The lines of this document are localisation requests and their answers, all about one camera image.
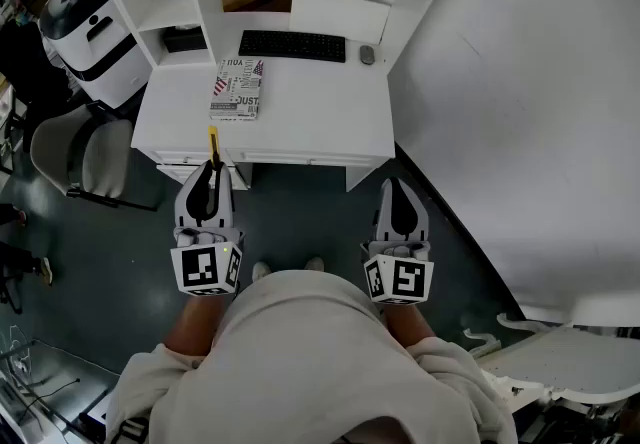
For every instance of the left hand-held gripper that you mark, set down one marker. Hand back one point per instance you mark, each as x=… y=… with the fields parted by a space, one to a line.
x=200 y=272

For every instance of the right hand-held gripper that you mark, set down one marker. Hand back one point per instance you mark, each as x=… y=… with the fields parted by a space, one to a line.
x=407 y=277

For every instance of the person's right forearm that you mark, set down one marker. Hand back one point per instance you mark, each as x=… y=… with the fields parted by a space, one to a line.
x=407 y=324

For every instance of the person's left forearm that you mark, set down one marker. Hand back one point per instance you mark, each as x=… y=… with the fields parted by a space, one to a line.
x=195 y=327

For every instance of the person's white left shoe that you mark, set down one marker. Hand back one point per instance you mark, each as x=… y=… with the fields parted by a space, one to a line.
x=261 y=271

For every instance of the grey office chair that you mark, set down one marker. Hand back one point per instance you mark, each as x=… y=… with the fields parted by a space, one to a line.
x=100 y=157

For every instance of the printed flag pattern book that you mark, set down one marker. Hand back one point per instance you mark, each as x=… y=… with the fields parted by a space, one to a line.
x=237 y=92

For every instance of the white desk with shelf unit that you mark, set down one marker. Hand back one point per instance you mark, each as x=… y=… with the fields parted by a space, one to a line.
x=320 y=107

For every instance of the grey computer mouse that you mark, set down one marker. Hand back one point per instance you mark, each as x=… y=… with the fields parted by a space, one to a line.
x=367 y=55

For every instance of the person's beige sweater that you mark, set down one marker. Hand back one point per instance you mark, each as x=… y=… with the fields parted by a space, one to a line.
x=310 y=362

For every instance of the black keyboard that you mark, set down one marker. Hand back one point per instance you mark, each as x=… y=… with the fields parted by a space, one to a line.
x=292 y=46

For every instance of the white and black machine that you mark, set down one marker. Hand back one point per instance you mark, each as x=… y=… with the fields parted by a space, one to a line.
x=100 y=52

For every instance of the white ornate furniture piece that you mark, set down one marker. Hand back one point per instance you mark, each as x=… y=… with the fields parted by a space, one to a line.
x=550 y=362

